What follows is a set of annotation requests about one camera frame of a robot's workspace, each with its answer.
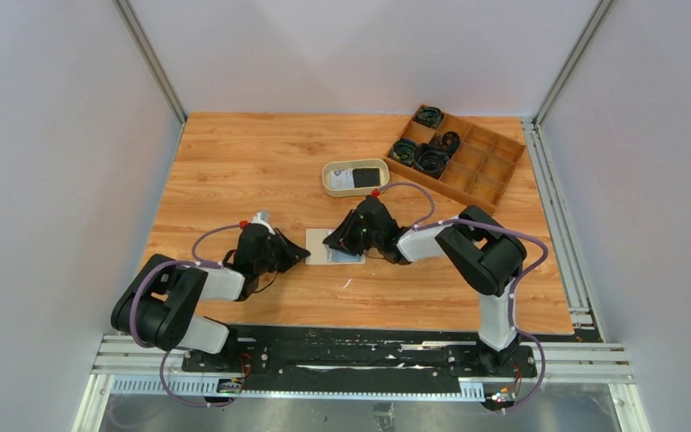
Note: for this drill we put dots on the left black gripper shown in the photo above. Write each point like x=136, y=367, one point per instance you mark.
x=291, y=254

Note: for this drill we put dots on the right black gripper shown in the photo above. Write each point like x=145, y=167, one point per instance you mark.
x=344, y=238

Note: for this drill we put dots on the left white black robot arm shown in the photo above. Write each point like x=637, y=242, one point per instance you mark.
x=158, y=309

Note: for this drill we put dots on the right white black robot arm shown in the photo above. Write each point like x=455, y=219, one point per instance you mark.
x=488, y=258

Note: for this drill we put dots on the white card in tray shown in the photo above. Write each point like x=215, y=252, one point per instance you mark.
x=341, y=179

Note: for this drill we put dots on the black card in tray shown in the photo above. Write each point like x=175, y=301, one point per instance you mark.
x=369, y=177

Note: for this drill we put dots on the beige oval tray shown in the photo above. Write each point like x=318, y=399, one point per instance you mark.
x=370, y=162

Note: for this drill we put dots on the wooden compartment organizer box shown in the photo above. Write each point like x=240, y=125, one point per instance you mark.
x=457, y=158

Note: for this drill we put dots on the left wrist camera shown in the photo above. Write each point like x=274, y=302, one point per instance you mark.
x=262, y=217

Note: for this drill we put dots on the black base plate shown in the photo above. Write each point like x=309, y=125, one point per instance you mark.
x=359, y=360

